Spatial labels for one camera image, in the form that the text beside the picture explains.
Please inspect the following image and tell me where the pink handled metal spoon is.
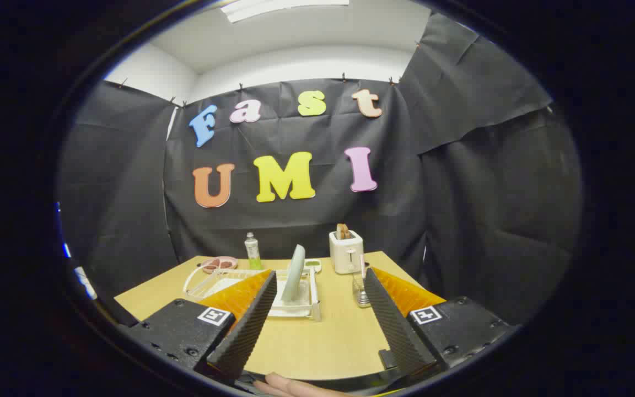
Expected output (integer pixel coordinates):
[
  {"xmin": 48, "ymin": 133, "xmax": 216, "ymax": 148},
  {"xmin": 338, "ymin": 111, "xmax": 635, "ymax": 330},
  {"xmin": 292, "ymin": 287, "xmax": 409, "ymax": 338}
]
[{"xmin": 359, "ymin": 254, "xmax": 372, "ymax": 307}]

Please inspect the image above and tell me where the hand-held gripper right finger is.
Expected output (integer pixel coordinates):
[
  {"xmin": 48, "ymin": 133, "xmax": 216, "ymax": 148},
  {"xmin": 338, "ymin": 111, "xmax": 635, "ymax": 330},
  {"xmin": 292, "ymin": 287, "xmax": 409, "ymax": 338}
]
[{"xmin": 364, "ymin": 267, "xmax": 519, "ymax": 378}]

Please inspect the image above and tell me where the metal wire basket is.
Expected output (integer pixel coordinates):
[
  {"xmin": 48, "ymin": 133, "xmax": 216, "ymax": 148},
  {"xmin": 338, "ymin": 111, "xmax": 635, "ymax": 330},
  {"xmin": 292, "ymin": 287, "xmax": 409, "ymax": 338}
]
[{"xmin": 352, "ymin": 273, "xmax": 373, "ymax": 308}]

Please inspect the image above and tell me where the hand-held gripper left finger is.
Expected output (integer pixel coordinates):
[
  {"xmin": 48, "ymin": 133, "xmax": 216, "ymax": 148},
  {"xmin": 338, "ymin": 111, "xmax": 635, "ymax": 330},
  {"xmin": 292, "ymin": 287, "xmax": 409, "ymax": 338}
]
[{"xmin": 125, "ymin": 269, "xmax": 278, "ymax": 381}]

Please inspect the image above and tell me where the green plastic bottle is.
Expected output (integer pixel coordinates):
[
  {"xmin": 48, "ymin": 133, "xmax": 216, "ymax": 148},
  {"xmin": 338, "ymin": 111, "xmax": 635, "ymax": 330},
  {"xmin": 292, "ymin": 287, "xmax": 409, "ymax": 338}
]
[{"xmin": 244, "ymin": 232, "xmax": 263, "ymax": 271}]

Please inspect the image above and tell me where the white toaster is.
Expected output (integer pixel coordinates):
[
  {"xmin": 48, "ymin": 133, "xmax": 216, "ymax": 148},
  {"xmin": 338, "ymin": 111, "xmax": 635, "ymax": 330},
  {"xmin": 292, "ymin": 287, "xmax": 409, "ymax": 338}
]
[{"xmin": 329, "ymin": 230, "xmax": 364, "ymax": 275}]

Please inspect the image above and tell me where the black backdrop cloth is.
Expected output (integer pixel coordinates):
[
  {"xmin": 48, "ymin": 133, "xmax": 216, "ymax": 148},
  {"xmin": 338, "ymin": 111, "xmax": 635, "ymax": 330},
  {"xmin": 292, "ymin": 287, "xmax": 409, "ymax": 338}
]
[{"xmin": 58, "ymin": 11, "xmax": 583, "ymax": 326}]

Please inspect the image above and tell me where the light green plate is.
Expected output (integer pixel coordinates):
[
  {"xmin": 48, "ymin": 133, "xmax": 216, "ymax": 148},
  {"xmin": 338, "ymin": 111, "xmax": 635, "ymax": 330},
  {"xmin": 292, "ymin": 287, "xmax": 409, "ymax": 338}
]
[{"xmin": 282, "ymin": 244, "xmax": 306, "ymax": 303}]

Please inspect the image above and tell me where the white dish rack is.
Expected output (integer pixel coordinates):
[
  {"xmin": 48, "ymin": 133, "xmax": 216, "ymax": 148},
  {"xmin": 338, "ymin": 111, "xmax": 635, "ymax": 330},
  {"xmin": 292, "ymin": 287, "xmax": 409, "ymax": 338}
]
[{"xmin": 184, "ymin": 265, "xmax": 322, "ymax": 322}]

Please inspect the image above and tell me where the pink plate with food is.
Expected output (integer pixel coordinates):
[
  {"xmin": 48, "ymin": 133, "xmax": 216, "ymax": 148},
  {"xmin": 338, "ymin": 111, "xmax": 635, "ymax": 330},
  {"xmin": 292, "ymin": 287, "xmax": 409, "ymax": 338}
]
[{"xmin": 201, "ymin": 256, "xmax": 238, "ymax": 275}]

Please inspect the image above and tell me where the ceiling light panel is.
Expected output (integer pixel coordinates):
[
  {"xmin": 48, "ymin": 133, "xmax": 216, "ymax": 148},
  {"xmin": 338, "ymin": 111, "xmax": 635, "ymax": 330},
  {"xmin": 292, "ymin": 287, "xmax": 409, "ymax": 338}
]
[{"xmin": 221, "ymin": 0, "xmax": 349, "ymax": 23}]

